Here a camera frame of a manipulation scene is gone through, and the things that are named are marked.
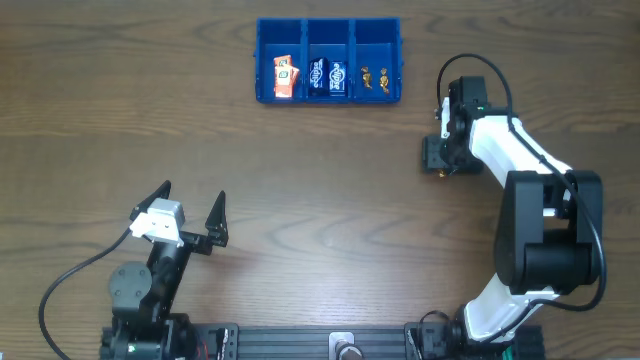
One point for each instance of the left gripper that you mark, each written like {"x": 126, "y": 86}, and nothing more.
{"x": 197, "y": 242}

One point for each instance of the blue candy pack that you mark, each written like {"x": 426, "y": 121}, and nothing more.
{"x": 338, "y": 77}
{"x": 318, "y": 75}

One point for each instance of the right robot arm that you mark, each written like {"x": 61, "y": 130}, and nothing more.
{"x": 525, "y": 225}

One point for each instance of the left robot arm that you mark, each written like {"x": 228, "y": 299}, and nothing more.
{"x": 165, "y": 280}

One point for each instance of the blue tray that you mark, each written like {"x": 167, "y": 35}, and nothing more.
{"x": 330, "y": 35}

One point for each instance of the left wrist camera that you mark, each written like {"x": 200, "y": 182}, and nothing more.
{"x": 160, "y": 220}

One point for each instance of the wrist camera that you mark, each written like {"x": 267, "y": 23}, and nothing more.
{"x": 444, "y": 117}
{"x": 160, "y": 220}

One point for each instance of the mounting rail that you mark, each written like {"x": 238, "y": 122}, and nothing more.
{"x": 300, "y": 342}

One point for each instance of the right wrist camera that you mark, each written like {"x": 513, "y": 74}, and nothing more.
{"x": 444, "y": 117}

